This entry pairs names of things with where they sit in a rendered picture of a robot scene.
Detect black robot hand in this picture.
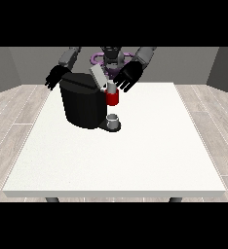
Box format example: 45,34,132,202
44,64,72,91
112,60,144,93

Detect small grey coffee pod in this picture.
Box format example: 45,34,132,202
106,80,118,94

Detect pale grey machine lid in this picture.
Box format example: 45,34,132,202
89,63,109,89

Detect black coffee machine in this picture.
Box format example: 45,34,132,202
58,71,122,133

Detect grey robot trunk purple rings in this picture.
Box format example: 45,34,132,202
90,47,135,79

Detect small grey cup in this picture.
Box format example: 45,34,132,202
106,113,121,129

